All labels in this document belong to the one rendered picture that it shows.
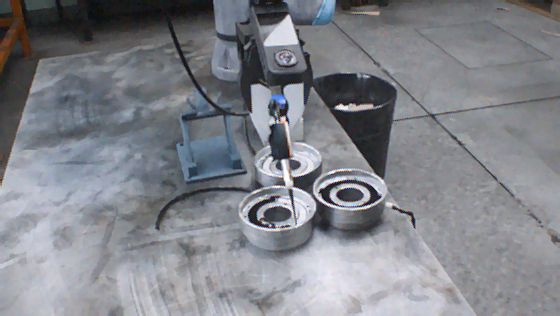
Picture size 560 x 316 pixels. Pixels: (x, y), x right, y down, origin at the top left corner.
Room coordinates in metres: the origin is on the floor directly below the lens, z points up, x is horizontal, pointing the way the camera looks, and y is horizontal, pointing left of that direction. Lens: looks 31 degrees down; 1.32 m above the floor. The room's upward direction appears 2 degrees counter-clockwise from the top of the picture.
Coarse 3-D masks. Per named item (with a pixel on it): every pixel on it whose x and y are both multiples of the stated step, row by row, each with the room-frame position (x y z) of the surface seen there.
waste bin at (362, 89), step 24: (336, 72) 2.13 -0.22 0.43; (336, 96) 2.12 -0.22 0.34; (360, 96) 2.10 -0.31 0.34; (384, 96) 2.03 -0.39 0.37; (336, 120) 1.81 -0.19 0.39; (360, 120) 1.81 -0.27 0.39; (384, 120) 1.85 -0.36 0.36; (360, 144) 1.82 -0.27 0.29; (384, 144) 1.87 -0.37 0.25; (384, 168) 1.90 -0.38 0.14
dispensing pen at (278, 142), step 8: (272, 104) 0.74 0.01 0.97; (280, 104) 0.74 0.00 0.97; (280, 120) 0.73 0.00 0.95; (272, 128) 0.71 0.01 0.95; (280, 128) 0.70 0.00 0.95; (272, 136) 0.71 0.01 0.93; (280, 136) 0.70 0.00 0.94; (272, 144) 0.71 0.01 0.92; (280, 144) 0.69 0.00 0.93; (272, 152) 0.71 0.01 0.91; (280, 152) 0.69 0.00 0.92; (288, 152) 0.69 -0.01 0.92; (272, 160) 0.71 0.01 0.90; (280, 160) 0.70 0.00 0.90; (288, 160) 0.70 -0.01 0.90; (288, 168) 0.69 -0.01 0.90; (288, 176) 0.68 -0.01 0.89; (288, 184) 0.68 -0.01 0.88; (288, 192) 0.67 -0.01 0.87
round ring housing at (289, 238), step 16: (256, 192) 0.72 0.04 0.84; (272, 192) 0.73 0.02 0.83; (304, 192) 0.71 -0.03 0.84; (240, 208) 0.68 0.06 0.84; (272, 208) 0.70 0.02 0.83; (288, 208) 0.69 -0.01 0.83; (240, 224) 0.67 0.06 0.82; (288, 224) 0.65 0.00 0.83; (304, 224) 0.64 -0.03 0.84; (256, 240) 0.63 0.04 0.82; (272, 240) 0.63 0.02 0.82; (288, 240) 0.63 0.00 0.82; (304, 240) 0.65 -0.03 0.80
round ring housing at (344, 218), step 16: (320, 176) 0.75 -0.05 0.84; (336, 176) 0.76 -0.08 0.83; (352, 176) 0.76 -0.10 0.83; (368, 176) 0.75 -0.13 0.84; (336, 192) 0.73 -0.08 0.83; (352, 192) 0.74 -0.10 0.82; (368, 192) 0.72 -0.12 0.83; (384, 192) 0.71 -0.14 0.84; (320, 208) 0.69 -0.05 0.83; (336, 208) 0.67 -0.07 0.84; (352, 208) 0.67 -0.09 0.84; (368, 208) 0.67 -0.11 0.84; (384, 208) 0.69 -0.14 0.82; (336, 224) 0.68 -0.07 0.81; (352, 224) 0.67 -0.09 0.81; (368, 224) 0.68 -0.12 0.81
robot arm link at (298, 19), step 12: (288, 0) 1.22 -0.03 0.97; (300, 0) 1.21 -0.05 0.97; (312, 0) 1.21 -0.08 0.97; (324, 0) 1.20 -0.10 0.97; (300, 12) 1.21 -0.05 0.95; (312, 12) 1.21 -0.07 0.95; (324, 12) 1.21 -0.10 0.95; (300, 24) 1.24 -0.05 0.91; (312, 24) 1.23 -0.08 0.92; (324, 24) 1.23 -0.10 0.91
